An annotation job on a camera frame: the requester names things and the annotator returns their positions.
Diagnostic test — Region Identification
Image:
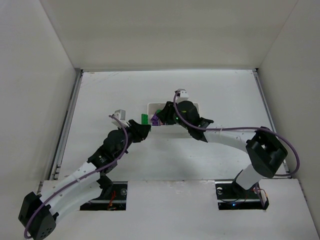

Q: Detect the purple curved lego brick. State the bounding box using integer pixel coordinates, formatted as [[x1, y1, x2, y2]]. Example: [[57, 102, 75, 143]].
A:
[[150, 113, 161, 126]]

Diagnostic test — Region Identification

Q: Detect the long green lego plate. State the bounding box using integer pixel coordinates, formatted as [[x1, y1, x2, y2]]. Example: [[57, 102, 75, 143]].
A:
[[141, 113, 149, 125]]

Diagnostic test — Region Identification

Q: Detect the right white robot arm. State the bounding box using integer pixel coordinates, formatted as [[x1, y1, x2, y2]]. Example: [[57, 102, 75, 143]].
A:
[[156, 100, 288, 192]]

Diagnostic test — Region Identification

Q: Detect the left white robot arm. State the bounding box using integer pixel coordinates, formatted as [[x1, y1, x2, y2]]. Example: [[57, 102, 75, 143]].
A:
[[18, 119, 151, 240]]

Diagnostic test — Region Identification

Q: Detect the white three-compartment tray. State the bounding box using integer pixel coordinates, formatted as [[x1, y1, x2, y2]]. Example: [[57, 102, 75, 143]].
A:
[[147, 103, 188, 135]]

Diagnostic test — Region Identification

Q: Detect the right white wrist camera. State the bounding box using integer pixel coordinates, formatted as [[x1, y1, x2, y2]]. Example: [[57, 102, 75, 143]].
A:
[[175, 88, 189, 104]]

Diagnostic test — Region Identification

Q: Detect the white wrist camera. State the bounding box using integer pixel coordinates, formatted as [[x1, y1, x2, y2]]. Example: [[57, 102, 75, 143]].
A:
[[111, 109, 129, 128], [175, 88, 189, 104]]

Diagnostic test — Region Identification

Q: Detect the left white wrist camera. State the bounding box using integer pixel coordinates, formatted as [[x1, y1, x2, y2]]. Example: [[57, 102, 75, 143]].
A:
[[111, 109, 129, 128]]

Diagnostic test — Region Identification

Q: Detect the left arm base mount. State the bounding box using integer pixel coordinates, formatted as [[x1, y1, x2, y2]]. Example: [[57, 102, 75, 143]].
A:
[[79, 176, 128, 211]]

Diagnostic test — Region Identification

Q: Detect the left aluminium rail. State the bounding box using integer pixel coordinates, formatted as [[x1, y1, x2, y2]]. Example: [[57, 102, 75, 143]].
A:
[[45, 68, 84, 180]]

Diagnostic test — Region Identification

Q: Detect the aluminium rail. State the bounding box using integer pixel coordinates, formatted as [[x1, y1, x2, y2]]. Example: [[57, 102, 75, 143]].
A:
[[252, 67, 286, 163], [45, 68, 84, 180]]

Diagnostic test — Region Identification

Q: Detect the right aluminium rail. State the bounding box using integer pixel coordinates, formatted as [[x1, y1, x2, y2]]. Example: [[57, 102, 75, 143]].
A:
[[252, 67, 286, 163]]

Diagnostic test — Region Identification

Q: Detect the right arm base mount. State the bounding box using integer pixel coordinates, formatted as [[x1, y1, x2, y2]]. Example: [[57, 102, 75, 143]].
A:
[[215, 180, 270, 211]]

